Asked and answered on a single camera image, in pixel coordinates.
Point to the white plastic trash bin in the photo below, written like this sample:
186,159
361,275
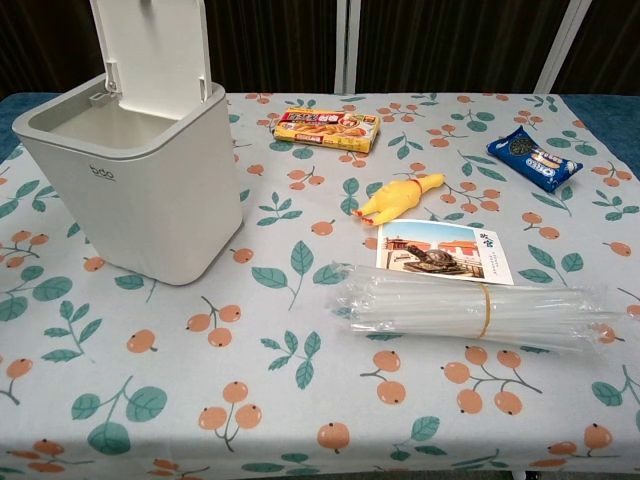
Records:
150,200

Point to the fruit print tablecloth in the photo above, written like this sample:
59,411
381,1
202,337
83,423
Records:
250,350

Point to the yellow rubber chicken toy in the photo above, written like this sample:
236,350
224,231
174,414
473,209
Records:
395,196

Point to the yellow snack food box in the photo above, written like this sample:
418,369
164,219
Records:
327,130

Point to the palace photo postcard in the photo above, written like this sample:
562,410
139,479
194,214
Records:
440,250

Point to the clear plastic straw bundle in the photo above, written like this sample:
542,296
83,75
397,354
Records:
450,312

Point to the yellow rubber band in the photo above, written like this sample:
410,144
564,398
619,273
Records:
484,310

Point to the blue Oreo cookie pack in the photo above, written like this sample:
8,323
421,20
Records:
532,159

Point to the white screen frame post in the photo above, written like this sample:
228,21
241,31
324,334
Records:
560,45
347,45

